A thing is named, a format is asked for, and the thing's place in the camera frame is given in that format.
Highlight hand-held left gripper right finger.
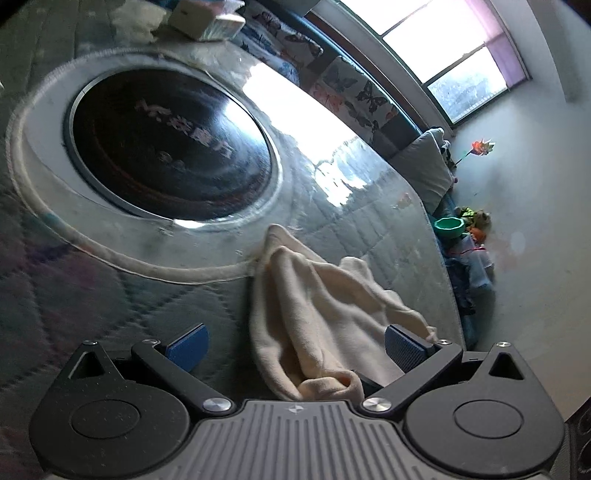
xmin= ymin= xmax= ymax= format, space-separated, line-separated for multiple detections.
xmin=361 ymin=324 xmax=532 ymax=415

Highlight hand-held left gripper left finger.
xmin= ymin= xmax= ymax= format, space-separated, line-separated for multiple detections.
xmin=55 ymin=323 xmax=234 ymax=415

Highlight beige fleece garment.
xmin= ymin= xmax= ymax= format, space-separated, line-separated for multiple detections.
xmin=249 ymin=224 xmax=439 ymax=403

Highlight blue clothes pile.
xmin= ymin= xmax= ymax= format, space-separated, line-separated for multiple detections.
xmin=444 ymin=248 xmax=496 ymax=349

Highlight green plastic bowl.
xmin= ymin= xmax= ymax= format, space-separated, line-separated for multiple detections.
xmin=434 ymin=217 xmax=467 ymax=239

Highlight plush toys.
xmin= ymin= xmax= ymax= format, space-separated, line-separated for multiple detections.
xmin=455 ymin=207 xmax=493 ymax=244

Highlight grey pillow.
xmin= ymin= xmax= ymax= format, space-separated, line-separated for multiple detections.
xmin=387 ymin=128 xmax=457 ymax=214

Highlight round black hotplate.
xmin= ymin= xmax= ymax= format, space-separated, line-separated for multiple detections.
xmin=68 ymin=68 xmax=281 ymax=223

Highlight colourful toy pinwheel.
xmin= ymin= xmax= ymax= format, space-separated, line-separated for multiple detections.
xmin=454 ymin=137 xmax=498 ymax=171

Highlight blue sofa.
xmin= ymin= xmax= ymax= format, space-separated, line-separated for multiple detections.
xmin=240 ymin=0 xmax=458 ymax=217

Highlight butterfly print cushion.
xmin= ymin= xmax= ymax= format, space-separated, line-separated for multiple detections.
xmin=313 ymin=56 xmax=400 ymax=136
xmin=238 ymin=7 xmax=324 ymax=90

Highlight window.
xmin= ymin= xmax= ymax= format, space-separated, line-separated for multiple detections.
xmin=305 ymin=0 xmax=531 ymax=125

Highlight purple roller blind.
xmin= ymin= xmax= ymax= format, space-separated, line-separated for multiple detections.
xmin=462 ymin=0 xmax=531 ymax=90

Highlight white tissue box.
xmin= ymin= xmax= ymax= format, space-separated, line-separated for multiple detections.
xmin=168 ymin=0 xmax=247 ymax=43

